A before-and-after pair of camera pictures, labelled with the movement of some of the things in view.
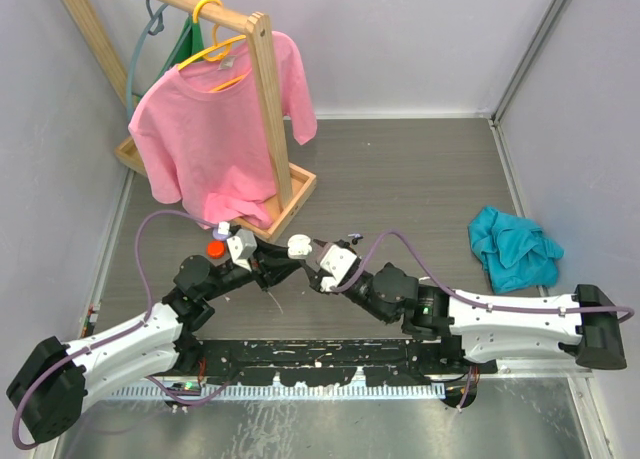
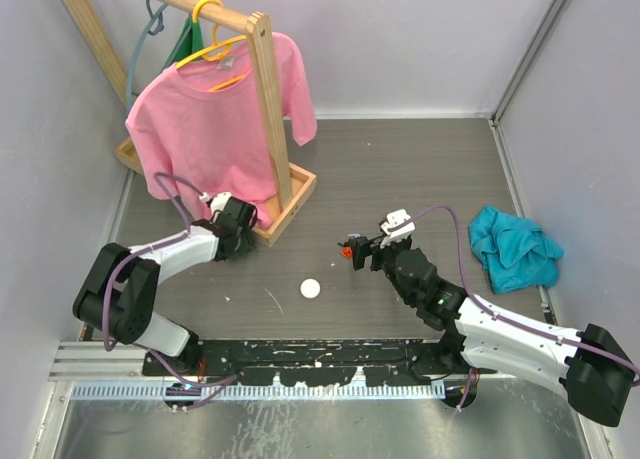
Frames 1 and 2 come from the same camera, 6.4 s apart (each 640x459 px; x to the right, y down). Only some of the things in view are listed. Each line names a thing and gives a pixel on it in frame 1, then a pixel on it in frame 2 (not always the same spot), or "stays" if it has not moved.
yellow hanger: (217, 52) stays
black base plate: (328, 362) stays
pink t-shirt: (203, 136) stays
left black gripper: (271, 264) to (245, 244)
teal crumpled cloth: (516, 255) stays
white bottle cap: (298, 246) to (310, 288)
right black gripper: (315, 279) to (362, 247)
